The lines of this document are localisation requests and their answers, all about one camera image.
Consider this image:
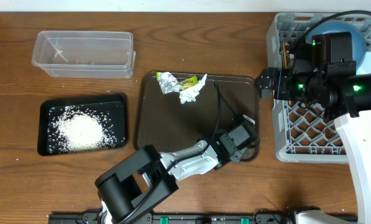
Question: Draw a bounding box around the clear plastic bin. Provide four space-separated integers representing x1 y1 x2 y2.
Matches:
32 30 136 78

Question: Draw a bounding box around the right black cable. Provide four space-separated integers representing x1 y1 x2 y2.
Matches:
292 9 371 50

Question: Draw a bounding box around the brown serving tray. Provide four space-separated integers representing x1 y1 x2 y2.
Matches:
135 72 260 152

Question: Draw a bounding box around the black waste tray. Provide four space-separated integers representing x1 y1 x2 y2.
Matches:
37 95 127 156

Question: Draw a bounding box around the dark blue plate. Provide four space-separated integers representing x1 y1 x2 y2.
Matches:
305 20 367 69

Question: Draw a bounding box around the green snack wrapper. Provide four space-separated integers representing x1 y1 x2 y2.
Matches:
179 75 199 91

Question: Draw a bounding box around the grey dishwasher rack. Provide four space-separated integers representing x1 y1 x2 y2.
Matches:
266 12 371 164

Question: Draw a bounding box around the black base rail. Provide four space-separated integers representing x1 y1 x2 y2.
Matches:
47 208 360 224

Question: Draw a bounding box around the crumpled foil wrapper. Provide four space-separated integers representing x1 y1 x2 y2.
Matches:
156 72 180 94

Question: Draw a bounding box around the left black cable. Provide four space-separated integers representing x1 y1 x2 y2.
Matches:
116 80 251 224

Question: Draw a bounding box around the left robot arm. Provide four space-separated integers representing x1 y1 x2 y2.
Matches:
94 115 259 223

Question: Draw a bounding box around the white rice pile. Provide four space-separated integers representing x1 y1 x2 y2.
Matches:
46 102 126 155

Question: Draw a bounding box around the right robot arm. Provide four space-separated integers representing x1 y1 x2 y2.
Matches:
255 32 371 223

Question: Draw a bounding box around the crumpled white tissue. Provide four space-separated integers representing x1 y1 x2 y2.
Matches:
179 74 208 104

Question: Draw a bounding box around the wooden chopstick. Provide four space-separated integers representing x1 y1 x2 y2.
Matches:
282 42 288 68

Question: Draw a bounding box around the black cable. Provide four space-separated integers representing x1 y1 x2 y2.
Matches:
292 9 371 50
116 80 251 224

